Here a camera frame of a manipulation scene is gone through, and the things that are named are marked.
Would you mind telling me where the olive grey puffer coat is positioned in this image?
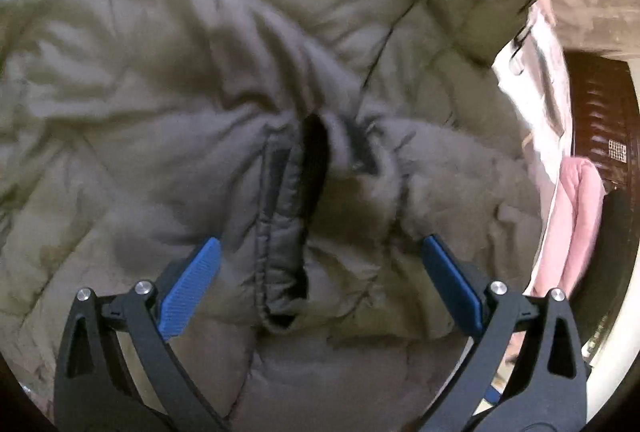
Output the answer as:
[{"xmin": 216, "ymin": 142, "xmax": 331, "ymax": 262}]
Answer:
[{"xmin": 1, "ymin": 0, "xmax": 542, "ymax": 431}]

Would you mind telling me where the patterned bed sheet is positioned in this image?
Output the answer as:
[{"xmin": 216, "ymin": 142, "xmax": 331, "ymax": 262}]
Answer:
[{"xmin": 492, "ymin": 6, "xmax": 573, "ymax": 277}]

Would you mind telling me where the pink quilt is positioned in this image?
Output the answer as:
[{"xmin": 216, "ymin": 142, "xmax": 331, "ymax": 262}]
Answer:
[{"xmin": 527, "ymin": 157, "xmax": 605, "ymax": 297}]

